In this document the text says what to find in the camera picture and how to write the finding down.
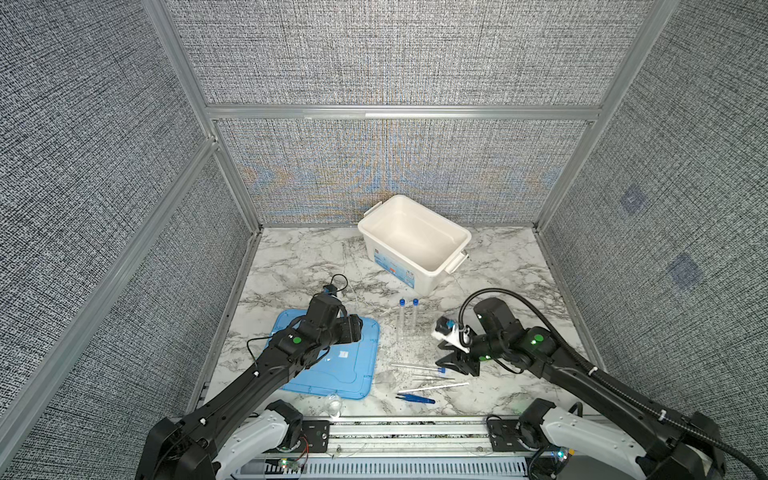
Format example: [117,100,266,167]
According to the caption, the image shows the blue plastic tweezers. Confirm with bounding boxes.
[396,393,436,405]

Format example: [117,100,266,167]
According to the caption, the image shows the black corrugated cable conduit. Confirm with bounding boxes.
[458,287,768,480]

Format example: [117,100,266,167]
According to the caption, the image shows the white plastic storage bin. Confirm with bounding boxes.
[357,194,472,298]

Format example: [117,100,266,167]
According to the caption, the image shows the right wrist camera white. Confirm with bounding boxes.
[431,316,471,353]

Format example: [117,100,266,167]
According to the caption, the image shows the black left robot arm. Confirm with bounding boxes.
[135,292,363,479]

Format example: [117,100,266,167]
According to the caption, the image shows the small clear glass flask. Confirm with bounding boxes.
[324,394,343,421]

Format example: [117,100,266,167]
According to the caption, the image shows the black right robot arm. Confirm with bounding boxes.
[432,298,726,479]

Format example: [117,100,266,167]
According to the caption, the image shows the clear test tube rack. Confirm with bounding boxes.
[391,304,436,354]

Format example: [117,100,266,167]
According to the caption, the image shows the aluminium enclosure frame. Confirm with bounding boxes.
[1,1,677,464]

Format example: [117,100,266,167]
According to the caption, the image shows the white plastic pipette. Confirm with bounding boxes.
[397,382,469,394]

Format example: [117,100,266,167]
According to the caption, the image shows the aluminium front rail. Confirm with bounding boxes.
[152,416,673,480]

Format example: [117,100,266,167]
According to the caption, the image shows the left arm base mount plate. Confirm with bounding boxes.
[268,420,332,456]

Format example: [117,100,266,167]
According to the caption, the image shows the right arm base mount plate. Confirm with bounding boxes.
[485,414,541,452]

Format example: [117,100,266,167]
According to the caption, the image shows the blue plastic bin lid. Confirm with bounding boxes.
[282,317,380,400]

